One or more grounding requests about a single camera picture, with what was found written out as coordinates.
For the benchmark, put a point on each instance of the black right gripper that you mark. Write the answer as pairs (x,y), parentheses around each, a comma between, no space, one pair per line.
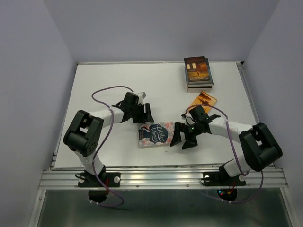
(191,142)

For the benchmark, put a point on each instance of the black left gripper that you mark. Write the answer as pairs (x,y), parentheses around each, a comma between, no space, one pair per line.
(145,117)

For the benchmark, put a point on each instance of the Little Women floral book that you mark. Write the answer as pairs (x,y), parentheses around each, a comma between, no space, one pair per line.
(155,134)

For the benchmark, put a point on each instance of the Huckleberry Finn orange book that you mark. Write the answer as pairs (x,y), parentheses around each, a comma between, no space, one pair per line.
(204,98)

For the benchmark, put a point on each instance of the Tale of Two Cities book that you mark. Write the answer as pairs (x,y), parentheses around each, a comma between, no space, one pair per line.
(198,89)

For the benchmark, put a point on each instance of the Nineteen Eighty Four blue book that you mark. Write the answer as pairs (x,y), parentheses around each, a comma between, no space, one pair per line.
(210,81)

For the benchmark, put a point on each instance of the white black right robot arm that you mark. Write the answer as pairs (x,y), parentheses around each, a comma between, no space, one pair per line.
(254,146)

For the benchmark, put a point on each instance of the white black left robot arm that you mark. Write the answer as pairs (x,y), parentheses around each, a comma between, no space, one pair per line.
(82,135)

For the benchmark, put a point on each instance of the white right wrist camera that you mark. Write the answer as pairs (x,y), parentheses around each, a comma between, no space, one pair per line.
(184,116)

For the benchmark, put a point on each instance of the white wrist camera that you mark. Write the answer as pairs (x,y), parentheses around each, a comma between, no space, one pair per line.
(184,116)
(141,96)

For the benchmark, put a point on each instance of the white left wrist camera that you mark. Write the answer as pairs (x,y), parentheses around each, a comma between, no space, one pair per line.
(141,96)

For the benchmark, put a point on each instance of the aluminium front rail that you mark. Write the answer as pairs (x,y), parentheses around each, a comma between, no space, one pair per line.
(161,178)

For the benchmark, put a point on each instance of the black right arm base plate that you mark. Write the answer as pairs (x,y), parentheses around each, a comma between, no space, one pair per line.
(226,185)

